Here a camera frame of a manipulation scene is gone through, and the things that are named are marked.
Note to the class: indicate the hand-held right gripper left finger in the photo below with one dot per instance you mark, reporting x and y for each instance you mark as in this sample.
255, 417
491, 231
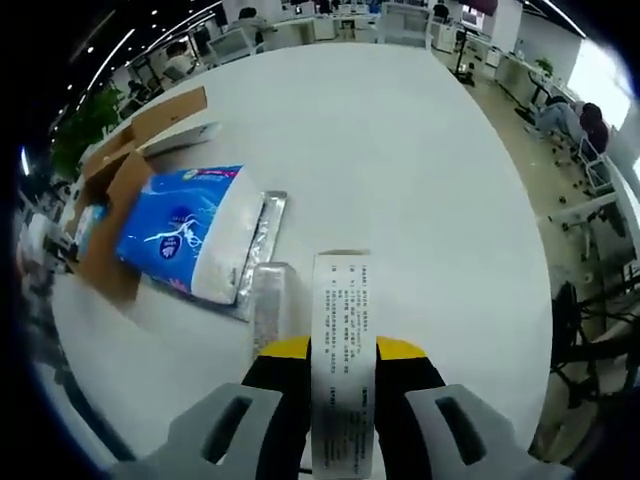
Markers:
280, 400

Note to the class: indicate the foil pouch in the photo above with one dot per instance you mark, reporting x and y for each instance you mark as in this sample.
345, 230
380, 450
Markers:
267, 225

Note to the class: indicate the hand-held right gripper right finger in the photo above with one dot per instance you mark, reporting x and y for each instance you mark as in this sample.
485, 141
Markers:
410, 390

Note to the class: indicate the blue soft tissue pack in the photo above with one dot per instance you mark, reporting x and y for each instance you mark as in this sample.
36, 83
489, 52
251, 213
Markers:
165, 235

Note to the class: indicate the black tripod stand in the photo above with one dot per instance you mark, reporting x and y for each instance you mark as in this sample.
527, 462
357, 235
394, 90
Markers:
590, 330

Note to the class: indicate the white desk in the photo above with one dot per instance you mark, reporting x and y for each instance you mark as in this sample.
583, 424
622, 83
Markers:
620, 190

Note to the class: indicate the small potted plant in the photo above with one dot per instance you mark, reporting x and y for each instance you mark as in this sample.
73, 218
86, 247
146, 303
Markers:
545, 66

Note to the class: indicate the wall screen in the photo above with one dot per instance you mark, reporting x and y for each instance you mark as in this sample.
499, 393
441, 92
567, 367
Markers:
475, 17

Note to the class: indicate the white office chair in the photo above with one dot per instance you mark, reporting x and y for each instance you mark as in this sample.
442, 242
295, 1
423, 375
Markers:
405, 25
230, 46

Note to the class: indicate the white medicine box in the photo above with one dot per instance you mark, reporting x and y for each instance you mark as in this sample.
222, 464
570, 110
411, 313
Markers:
345, 310

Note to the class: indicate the black rolling stand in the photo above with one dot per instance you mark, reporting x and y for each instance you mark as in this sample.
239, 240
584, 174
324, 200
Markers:
462, 62

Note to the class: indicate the brown cardboard shoe box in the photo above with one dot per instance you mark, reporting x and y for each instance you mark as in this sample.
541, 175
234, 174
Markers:
105, 270

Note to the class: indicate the light blue wet wipes pack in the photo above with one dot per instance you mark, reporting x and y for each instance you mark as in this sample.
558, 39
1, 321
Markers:
89, 222

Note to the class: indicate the potted green plant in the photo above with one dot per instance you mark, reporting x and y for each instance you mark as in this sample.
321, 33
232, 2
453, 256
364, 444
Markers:
82, 135

